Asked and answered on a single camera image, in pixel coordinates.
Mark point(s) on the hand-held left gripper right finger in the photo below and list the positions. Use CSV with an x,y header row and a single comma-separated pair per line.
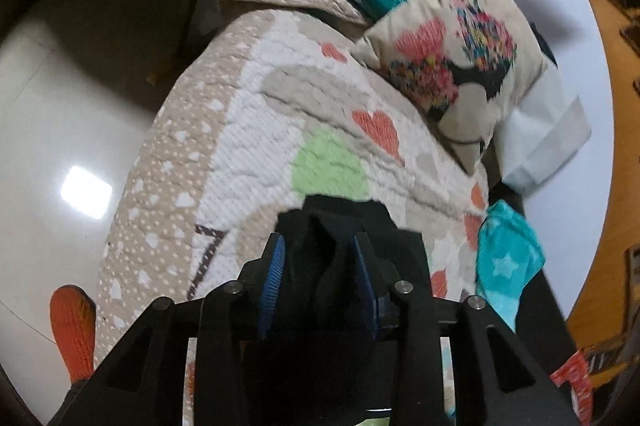
x,y
364,281

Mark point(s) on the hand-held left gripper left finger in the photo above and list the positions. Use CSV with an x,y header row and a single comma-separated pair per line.
x,y
272,278

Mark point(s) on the black pants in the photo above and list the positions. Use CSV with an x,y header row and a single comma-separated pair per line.
x,y
345,256

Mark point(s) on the heart-patterned quilted blanket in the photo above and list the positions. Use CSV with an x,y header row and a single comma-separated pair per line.
x,y
280,145

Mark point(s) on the teal star-print cloth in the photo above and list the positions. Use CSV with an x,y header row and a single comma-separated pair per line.
x,y
505,258

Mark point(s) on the orange knitted cloth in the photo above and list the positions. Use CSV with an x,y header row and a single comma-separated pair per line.
x,y
74,331

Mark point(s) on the red patterned cloth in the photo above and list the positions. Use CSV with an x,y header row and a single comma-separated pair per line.
x,y
575,378

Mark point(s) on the white pillow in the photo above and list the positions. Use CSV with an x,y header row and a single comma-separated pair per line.
x,y
542,130

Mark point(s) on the floral printed cushion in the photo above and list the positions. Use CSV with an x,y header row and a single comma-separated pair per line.
x,y
452,55

